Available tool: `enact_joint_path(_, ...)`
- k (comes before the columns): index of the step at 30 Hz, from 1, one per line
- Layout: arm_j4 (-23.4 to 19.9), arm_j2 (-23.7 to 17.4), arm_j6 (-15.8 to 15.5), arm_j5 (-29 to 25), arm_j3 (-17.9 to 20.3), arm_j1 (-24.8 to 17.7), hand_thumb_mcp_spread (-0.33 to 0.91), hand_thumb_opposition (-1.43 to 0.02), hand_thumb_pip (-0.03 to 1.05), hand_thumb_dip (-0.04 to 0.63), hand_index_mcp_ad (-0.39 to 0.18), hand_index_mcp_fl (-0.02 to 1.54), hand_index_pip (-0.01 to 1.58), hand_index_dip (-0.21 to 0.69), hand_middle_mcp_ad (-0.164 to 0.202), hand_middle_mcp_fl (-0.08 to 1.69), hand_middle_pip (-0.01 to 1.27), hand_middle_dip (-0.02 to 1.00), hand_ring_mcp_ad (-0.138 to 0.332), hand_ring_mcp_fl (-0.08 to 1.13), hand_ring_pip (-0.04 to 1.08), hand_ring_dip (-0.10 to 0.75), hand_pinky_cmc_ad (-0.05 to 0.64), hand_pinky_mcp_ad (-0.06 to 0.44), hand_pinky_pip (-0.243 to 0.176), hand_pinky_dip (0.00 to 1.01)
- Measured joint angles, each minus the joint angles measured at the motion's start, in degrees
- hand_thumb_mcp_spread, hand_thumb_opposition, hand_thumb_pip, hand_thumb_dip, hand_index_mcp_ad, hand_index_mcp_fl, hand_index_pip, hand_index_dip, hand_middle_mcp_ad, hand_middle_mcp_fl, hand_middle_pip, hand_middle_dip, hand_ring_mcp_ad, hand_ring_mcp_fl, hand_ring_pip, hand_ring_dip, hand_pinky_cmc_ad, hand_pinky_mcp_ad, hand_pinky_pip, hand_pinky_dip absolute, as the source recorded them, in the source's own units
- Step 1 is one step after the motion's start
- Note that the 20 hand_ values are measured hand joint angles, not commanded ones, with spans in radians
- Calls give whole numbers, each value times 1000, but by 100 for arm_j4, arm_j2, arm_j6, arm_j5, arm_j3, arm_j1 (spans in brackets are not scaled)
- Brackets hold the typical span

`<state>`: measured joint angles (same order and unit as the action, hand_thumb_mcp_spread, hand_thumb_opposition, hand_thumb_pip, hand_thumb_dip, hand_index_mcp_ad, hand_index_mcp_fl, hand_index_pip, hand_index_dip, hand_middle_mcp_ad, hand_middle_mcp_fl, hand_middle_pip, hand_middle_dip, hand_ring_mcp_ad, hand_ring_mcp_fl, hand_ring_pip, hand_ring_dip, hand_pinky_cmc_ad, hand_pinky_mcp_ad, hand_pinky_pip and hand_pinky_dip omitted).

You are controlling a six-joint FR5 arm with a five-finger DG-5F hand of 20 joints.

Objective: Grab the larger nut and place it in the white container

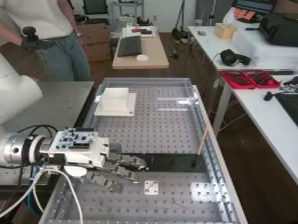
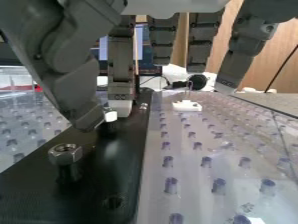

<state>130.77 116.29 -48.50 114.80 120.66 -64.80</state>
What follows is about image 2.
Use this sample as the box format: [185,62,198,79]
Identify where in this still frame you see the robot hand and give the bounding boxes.
[0,0,298,133]

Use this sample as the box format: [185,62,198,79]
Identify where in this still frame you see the black headphones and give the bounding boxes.
[172,73,210,91]

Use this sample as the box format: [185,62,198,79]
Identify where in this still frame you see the small white block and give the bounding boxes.
[170,99,204,113]

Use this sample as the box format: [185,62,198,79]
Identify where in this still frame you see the black plate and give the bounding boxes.
[0,87,156,224]

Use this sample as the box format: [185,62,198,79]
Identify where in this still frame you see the clear box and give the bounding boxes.
[0,64,298,224]

